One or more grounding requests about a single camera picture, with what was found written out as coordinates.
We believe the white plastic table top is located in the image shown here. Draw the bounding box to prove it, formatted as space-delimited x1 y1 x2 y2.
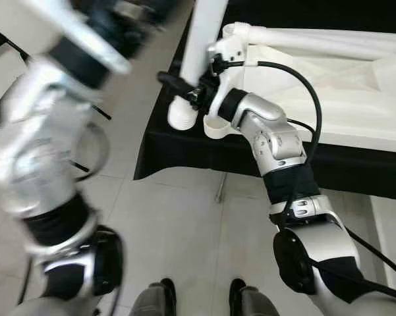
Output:
204 22 396 153

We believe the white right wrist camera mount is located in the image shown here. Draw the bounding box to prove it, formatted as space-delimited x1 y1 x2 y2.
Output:
206 36 251 126

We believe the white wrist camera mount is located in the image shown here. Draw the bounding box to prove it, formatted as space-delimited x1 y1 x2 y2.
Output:
206 36 251 126
26 0 132 74

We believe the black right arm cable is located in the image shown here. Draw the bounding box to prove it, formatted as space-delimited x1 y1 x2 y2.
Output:
214 59 396 303

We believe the black table cloth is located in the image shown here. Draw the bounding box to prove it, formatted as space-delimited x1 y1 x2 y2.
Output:
133 0 396 201

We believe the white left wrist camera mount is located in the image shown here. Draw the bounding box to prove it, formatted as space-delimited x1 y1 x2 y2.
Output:
26 0 132 74

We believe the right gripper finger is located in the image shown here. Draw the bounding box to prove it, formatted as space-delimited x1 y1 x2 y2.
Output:
157 71 202 96

